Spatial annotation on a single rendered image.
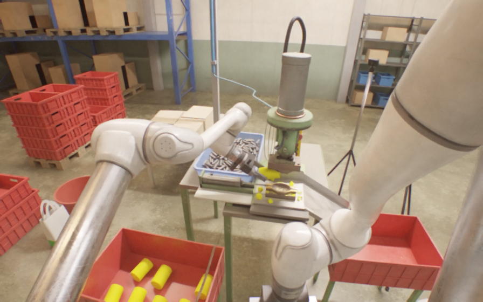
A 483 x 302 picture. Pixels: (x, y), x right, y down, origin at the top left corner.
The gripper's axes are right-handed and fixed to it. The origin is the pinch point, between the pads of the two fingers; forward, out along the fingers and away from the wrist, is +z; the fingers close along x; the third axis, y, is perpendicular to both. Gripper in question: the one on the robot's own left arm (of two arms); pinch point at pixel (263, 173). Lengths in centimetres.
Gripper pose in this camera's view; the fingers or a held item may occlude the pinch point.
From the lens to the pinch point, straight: 134.7
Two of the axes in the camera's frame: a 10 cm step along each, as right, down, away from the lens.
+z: 8.1, 5.7, 1.6
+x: 1.7, -4.9, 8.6
